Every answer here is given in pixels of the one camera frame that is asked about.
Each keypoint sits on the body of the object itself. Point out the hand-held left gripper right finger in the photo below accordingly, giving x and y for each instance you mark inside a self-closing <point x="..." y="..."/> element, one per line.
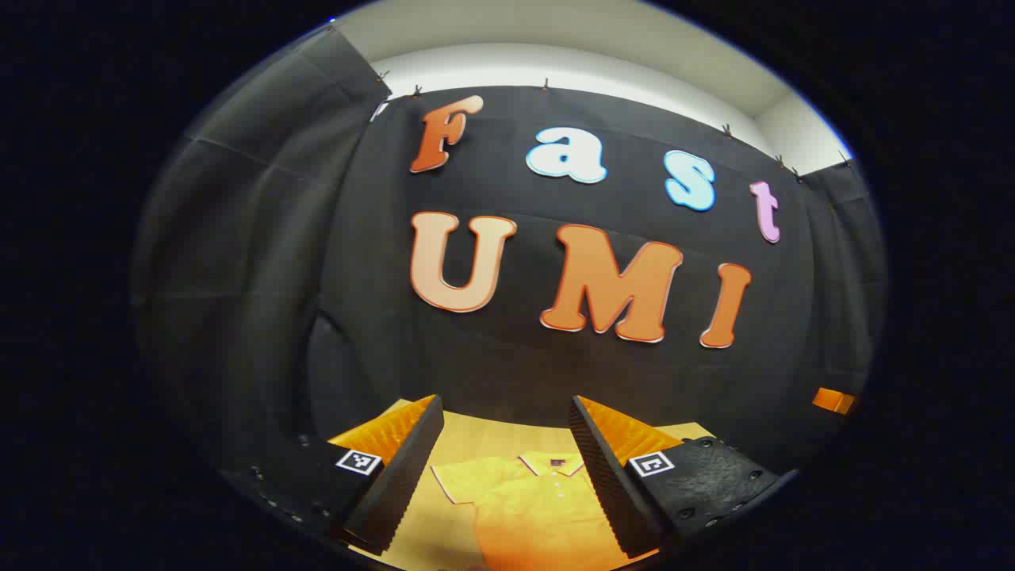
<point x="607" y="484"/>

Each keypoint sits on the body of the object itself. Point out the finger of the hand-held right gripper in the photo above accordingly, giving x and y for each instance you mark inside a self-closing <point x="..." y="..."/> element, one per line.
<point x="833" y="400"/>

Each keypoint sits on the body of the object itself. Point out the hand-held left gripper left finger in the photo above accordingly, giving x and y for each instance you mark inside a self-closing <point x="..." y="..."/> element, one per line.
<point x="404" y="484"/>

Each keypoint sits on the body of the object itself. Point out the orange polo T-shirt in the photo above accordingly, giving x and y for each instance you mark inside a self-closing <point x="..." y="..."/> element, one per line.
<point x="523" y="507"/>

